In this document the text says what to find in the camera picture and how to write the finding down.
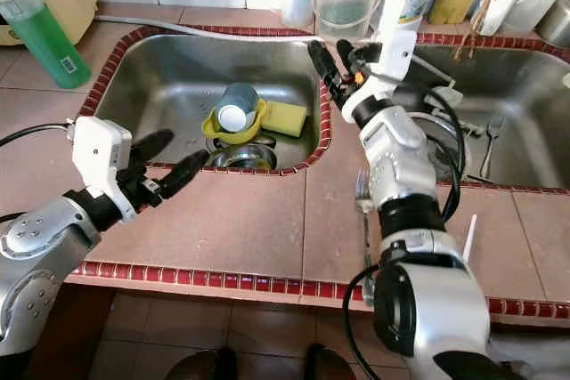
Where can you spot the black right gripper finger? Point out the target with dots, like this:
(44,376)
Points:
(348,55)
(322,64)

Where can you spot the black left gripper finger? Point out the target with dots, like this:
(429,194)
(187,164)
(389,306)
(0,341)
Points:
(153,144)
(185,173)

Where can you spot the yellow plastic bowl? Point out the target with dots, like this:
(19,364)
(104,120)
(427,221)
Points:
(212,126)

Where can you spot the steel bowl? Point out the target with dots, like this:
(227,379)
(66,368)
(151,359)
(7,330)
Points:
(245,157)

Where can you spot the yellow sponge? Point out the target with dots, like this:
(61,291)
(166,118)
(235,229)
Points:
(285,119)

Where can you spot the blue mug white rabbit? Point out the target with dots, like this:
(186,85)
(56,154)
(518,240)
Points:
(236,95)

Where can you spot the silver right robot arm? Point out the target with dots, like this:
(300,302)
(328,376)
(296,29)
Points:
(401,157)

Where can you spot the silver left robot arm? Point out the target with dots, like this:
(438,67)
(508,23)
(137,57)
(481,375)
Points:
(44,264)

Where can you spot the clear toothbrush cup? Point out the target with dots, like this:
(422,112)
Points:
(296,8)

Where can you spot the steel sink basin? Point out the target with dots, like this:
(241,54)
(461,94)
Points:
(142,77)
(525,104)

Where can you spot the brown wooden chopsticks bundle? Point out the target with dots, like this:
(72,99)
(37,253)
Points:
(472,33)

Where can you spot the green dish soap bottle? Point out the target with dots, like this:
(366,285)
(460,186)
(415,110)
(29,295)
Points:
(49,42)

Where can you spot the dark red base cabinet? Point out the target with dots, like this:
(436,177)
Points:
(232,318)

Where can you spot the black left robot foot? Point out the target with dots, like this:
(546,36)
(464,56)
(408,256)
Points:
(200,367)

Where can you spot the steel cup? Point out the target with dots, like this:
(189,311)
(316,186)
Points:
(557,24)

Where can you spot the grey slanted board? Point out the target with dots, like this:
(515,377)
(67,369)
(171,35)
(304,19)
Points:
(534,353)

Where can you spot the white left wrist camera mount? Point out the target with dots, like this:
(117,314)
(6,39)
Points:
(98,153)

